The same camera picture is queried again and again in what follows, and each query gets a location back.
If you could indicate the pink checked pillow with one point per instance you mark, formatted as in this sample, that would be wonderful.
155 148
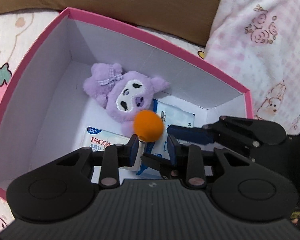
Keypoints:
265 55

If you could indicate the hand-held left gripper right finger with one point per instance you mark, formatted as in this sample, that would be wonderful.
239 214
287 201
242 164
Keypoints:
172 150

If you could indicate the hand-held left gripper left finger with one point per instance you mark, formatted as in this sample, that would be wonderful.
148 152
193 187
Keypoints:
134 150

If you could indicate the purple plush toy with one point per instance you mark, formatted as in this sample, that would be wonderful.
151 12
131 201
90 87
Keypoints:
120 90

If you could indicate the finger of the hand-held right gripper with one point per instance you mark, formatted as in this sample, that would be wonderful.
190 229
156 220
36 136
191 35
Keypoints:
155 162
190 133

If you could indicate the blue wet wipes pack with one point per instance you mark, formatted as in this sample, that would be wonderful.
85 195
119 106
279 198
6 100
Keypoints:
175 115

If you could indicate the pink cardboard box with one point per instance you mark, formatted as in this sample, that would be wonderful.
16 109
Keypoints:
39 92

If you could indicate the orange sponge ball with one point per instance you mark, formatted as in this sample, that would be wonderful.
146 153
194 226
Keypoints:
148 125

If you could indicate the small white tissue pack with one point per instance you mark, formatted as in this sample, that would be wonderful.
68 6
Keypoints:
99 136

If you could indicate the brown pillow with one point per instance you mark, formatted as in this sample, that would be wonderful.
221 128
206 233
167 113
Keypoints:
114 0

